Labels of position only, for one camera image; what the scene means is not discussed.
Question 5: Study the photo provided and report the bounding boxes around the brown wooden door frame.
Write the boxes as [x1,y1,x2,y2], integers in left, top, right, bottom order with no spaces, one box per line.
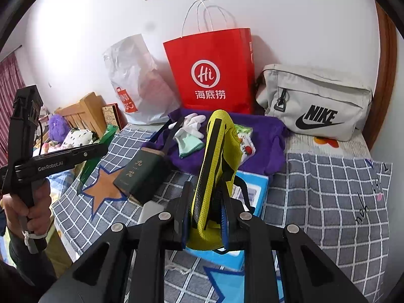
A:
[368,2,397,152]

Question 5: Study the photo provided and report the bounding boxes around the yellow mesh pouch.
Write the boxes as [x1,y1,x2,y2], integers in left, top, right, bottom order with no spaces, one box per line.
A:
[186,110,256,253]

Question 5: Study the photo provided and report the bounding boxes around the blue tissue pack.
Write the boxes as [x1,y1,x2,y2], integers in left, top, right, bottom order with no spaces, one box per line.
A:
[186,170,269,272]

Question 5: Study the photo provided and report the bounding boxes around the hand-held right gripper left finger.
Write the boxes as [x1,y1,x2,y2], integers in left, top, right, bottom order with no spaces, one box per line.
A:
[38,181,194,303]

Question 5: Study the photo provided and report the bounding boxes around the wooden headboard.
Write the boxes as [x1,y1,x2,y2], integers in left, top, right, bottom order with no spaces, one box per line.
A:
[55,92,108,139]

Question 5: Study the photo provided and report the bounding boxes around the white spotted plush toy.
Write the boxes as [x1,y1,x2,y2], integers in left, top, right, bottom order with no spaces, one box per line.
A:
[61,128,98,149]

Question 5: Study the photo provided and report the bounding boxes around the purple plush toy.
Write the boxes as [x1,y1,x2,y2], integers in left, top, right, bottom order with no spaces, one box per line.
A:
[47,114,71,142]

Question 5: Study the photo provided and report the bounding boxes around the grey checkered star blanket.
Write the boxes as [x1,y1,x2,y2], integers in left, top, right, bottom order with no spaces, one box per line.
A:
[50,123,393,303]

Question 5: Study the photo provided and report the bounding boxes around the dark green box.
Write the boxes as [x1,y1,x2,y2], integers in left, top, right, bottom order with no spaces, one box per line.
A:
[113,147,168,204]

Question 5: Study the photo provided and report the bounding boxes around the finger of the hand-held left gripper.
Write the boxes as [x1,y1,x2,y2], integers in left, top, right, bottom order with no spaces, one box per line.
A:
[68,143,110,168]

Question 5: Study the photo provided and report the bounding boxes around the patterned book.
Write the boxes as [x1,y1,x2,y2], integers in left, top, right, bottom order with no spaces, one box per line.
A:
[102,104,122,133]

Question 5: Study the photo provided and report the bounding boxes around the red curtain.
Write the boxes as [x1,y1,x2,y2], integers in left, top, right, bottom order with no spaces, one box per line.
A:
[0,52,27,168]

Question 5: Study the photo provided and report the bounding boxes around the green and white tissue packet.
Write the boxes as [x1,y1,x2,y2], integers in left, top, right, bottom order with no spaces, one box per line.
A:
[235,124,255,157]

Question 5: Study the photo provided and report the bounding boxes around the purple fabric basket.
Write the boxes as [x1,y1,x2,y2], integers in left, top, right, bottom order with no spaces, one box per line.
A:
[155,109,288,175]

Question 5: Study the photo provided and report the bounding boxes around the red paper bag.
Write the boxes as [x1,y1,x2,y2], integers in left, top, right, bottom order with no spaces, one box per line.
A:
[163,0,256,116]

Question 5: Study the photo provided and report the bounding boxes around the person's left hand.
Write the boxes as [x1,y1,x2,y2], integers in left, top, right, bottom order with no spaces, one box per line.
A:
[3,177,53,239]

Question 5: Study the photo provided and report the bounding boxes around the white plastic bag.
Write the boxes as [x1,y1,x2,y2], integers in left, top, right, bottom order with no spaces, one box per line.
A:
[104,34,180,125]

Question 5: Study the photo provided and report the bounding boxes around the grey waist bag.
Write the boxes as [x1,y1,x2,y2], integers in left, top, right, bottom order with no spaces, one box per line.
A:
[255,64,374,141]

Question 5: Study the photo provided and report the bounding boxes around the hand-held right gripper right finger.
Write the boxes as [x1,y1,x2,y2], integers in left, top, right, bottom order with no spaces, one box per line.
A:
[220,191,368,303]

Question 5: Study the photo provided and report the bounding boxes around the black strap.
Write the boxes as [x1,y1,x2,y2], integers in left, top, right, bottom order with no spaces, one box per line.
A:
[155,118,185,158]

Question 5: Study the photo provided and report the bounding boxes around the person's left forearm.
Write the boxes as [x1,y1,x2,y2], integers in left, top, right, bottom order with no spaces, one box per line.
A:
[0,227,60,291]

